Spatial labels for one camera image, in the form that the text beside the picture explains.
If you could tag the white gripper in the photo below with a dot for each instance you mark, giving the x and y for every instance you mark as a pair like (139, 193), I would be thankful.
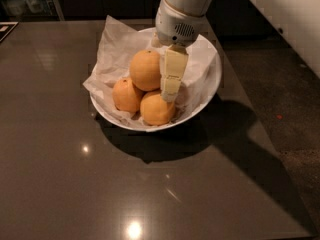
(175, 26)

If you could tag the orange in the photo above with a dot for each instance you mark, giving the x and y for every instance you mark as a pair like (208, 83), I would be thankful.
(144, 70)
(126, 95)
(154, 110)

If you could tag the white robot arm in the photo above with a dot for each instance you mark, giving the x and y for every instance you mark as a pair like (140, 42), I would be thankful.
(177, 26)

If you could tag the white bowl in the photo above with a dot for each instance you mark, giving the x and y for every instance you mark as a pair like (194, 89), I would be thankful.
(210, 74)

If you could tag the white crumpled paper liner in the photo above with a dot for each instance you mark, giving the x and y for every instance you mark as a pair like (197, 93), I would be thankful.
(113, 57)

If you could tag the clear plastic containers in background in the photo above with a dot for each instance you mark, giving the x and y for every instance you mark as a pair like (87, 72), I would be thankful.
(16, 8)

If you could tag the dark tray at table edge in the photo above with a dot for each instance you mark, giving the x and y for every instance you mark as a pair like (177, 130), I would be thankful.
(6, 28)

